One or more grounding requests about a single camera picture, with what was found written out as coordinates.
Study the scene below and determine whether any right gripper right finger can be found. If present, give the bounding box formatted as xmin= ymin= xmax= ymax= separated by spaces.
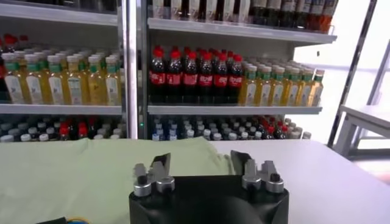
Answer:
xmin=230 ymin=150 xmax=285 ymax=194

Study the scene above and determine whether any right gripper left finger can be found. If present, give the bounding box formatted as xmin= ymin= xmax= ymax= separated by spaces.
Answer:
xmin=133 ymin=153 xmax=176 ymax=197

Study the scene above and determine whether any light green polo shirt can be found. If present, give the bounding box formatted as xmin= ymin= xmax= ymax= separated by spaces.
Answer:
xmin=0 ymin=136 xmax=236 ymax=224

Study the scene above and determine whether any grey shelf unit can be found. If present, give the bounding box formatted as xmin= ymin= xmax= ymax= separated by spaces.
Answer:
xmin=0 ymin=0 xmax=129 ymax=144
xmin=136 ymin=0 xmax=338 ymax=141

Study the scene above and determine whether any yellow juice bottle green label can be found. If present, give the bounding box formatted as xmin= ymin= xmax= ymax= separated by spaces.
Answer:
xmin=1 ymin=53 xmax=25 ymax=104
xmin=269 ymin=66 xmax=286 ymax=107
xmin=105 ymin=57 xmax=122 ymax=107
xmin=283 ymin=67 xmax=299 ymax=107
xmin=87 ymin=56 xmax=106 ymax=106
xmin=239 ymin=65 xmax=258 ymax=107
xmin=309 ymin=69 xmax=325 ymax=107
xmin=24 ymin=54 xmax=46 ymax=105
xmin=47 ymin=55 xmax=66 ymax=105
xmin=297 ymin=68 xmax=314 ymax=107
xmin=66 ymin=55 xmax=86 ymax=106
xmin=255 ymin=66 xmax=272 ymax=107

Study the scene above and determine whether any red capped cola bottle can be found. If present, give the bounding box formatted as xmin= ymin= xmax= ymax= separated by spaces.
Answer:
xmin=166 ymin=48 xmax=183 ymax=104
xmin=149 ymin=47 xmax=167 ymax=104
xmin=182 ymin=51 xmax=199 ymax=104
xmin=197 ymin=52 xmax=214 ymax=104
xmin=227 ymin=54 xmax=244 ymax=104
xmin=213 ymin=53 xmax=229 ymax=104

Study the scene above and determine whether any white vertical light strip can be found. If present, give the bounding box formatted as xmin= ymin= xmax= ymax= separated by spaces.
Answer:
xmin=125 ymin=0 xmax=138 ymax=139

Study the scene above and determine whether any white framed side table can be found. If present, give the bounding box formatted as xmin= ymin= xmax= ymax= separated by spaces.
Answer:
xmin=333 ymin=105 xmax=390 ymax=159

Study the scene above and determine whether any black slanted metal pole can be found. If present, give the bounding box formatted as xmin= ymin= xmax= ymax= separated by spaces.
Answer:
xmin=327 ymin=0 xmax=378 ymax=149

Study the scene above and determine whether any dark bottle beige label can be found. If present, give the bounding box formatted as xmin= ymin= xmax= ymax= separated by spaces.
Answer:
xmin=252 ymin=0 xmax=268 ymax=25
xmin=266 ymin=0 xmax=282 ymax=27

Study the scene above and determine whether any yellow blue cable bundle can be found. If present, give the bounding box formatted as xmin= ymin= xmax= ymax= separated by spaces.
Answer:
xmin=65 ymin=216 xmax=91 ymax=224

